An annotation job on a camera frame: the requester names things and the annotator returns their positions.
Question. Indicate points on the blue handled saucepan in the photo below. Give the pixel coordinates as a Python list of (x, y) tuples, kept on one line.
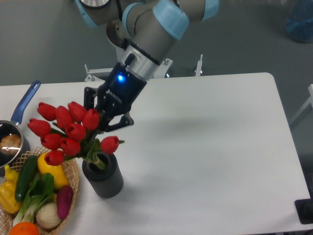
[(12, 126)]

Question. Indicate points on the yellow bell pepper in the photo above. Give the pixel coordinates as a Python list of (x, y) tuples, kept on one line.
[(7, 191)]

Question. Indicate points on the white furniture frame right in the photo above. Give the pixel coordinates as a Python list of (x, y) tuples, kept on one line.
[(304, 110)]

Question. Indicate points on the purple eggplant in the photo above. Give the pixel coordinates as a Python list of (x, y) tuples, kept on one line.
[(64, 200)]

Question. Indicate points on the yellow squash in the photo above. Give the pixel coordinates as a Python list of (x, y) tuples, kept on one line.
[(57, 172)]

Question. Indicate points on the grey ribbed vase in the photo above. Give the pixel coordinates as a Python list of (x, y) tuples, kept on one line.
[(106, 183)]

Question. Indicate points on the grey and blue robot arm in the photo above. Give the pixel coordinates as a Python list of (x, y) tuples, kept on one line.
[(133, 14)]

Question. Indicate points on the woven wicker basket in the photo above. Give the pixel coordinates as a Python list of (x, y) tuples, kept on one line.
[(71, 171)]

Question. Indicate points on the blue bin in background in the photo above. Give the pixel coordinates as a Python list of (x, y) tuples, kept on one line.
[(299, 21)]

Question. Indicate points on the green bok choy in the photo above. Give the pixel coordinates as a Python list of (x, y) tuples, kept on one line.
[(41, 189)]

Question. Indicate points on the red tulip bouquet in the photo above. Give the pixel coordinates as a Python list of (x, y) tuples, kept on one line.
[(70, 132)]

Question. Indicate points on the black device at table edge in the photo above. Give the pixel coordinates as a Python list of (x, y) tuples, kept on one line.
[(304, 208)]

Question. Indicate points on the green cucumber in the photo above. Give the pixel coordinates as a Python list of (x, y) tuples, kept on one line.
[(25, 177)]

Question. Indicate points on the white garlic bulb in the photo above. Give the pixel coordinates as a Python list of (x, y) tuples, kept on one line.
[(47, 216)]

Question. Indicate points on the orange fruit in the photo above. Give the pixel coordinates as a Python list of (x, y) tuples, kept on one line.
[(24, 228)]

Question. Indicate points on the browned bun in pan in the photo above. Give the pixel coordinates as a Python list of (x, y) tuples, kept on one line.
[(10, 145)]

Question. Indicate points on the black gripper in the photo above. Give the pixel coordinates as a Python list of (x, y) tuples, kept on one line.
[(114, 97)]

